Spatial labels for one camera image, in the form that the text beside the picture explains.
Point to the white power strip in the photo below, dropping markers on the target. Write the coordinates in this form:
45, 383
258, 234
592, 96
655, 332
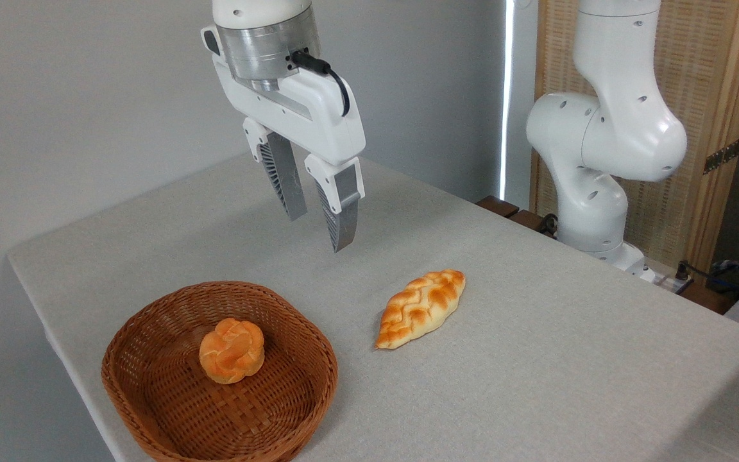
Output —
668, 281

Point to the long braided bread loaf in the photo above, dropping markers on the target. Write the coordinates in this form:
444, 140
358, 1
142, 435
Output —
421, 308

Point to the brown wicker basket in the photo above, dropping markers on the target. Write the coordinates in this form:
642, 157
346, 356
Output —
247, 417

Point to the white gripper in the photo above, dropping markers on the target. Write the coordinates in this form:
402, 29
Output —
318, 115

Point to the dark metal screen hinge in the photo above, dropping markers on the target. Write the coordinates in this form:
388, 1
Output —
722, 156

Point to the round knotted bread roll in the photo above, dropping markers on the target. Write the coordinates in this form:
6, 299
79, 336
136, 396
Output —
231, 353

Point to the dark brown wooden block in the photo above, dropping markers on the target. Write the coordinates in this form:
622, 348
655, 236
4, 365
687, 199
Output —
706, 298
496, 206
528, 220

